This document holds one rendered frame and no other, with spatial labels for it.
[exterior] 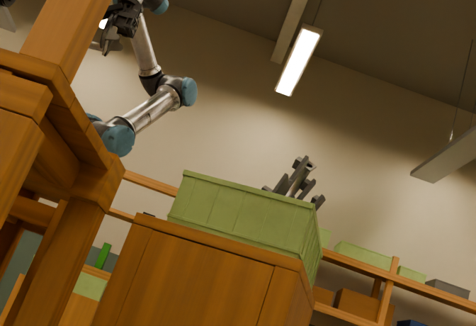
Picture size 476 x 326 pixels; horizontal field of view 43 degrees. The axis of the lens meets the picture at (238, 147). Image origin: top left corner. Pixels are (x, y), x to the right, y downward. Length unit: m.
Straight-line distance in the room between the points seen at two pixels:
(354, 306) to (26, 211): 5.28
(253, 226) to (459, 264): 6.42
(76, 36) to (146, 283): 0.79
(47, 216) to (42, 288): 0.38
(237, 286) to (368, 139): 6.41
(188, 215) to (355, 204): 5.98
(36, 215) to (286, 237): 0.83
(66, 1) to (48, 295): 0.81
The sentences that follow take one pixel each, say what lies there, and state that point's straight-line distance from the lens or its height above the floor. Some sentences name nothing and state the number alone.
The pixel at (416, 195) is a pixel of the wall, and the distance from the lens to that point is 8.02.
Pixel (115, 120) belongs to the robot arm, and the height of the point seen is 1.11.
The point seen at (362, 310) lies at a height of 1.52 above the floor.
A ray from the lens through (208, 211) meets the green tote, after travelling 1.80.
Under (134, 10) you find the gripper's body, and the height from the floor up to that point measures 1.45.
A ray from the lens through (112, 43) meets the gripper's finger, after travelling 2.17.
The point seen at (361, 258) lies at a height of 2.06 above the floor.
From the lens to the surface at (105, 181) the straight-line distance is 1.73.
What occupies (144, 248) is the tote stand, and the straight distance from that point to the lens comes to 1.81.
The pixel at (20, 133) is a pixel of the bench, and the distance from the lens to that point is 1.21.
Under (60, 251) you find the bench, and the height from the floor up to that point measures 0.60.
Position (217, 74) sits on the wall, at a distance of 7.93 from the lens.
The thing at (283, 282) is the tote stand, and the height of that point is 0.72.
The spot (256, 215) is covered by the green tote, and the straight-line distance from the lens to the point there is 1.77.
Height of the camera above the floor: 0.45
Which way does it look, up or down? 20 degrees up
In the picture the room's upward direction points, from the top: 20 degrees clockwise
